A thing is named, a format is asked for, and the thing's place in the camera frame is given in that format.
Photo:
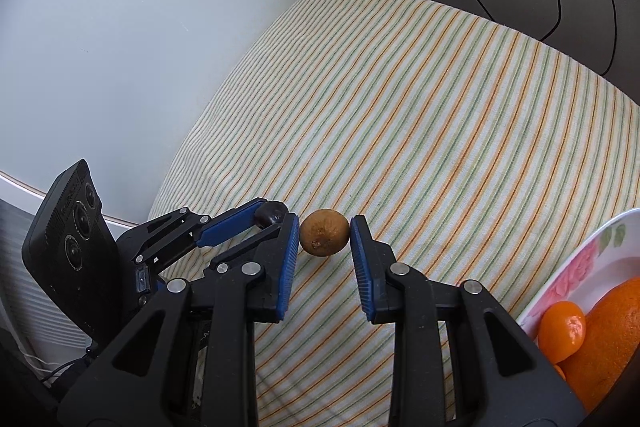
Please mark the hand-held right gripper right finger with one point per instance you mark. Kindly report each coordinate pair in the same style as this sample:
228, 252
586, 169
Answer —
361, 267

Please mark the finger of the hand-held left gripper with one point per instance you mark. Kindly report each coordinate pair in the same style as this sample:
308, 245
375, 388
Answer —
245, 247
230, 222

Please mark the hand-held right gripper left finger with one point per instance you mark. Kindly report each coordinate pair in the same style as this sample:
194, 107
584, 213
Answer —
290, 267

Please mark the dark plum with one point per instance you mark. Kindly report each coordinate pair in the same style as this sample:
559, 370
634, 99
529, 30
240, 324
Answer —
272, 212

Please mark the brown kiwi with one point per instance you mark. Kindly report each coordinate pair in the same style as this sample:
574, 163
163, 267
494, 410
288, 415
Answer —
324, 233

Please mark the small tangerine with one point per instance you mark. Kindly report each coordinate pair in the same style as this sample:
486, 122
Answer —
562, 332

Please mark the white floral bowl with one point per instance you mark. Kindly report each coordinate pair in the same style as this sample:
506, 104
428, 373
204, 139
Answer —
580, 272

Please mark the large orange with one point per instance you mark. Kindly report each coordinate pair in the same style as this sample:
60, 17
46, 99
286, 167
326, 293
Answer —
610, 337

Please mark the striped bedsheet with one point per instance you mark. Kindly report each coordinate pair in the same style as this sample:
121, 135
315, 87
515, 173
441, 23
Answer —
425, 132

